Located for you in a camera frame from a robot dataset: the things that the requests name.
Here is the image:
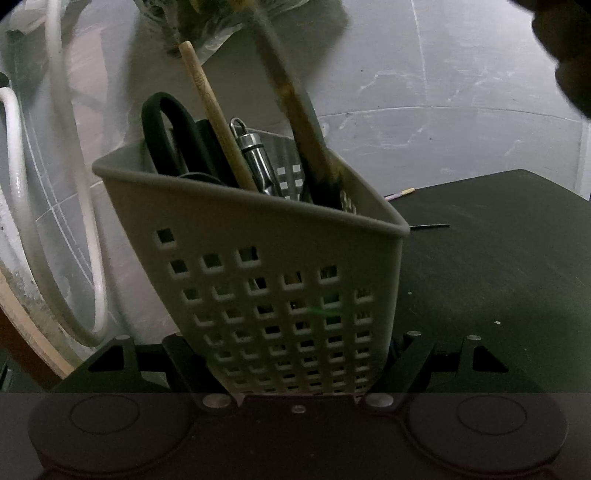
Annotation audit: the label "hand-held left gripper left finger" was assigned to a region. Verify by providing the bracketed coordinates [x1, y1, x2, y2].
[85, 333, 238, 415]

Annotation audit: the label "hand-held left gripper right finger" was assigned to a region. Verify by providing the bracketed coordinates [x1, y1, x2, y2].
[360, 329, 520, 415]

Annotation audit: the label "white perforated plastic basket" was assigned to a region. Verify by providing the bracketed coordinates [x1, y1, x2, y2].
[91, 134, 411, 398]

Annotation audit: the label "dark round utensil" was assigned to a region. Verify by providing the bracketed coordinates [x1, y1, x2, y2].
[178, 172, 228, 188]

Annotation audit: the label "plastic bag of dried leaves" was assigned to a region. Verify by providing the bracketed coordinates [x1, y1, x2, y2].
[134, 0, 345, 61]

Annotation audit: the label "wooden door frame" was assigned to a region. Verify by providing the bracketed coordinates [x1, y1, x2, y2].
[0, 258, 77, 384]

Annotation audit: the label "steel utensil with ring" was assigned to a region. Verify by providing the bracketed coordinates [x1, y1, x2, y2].
[229, 117, 282, 197]

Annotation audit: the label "black handled scissors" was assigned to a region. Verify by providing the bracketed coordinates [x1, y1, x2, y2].
[141, 91, 232, 186]

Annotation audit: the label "white hose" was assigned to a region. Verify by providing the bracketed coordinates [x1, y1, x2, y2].
[0, 0, 110, 347]

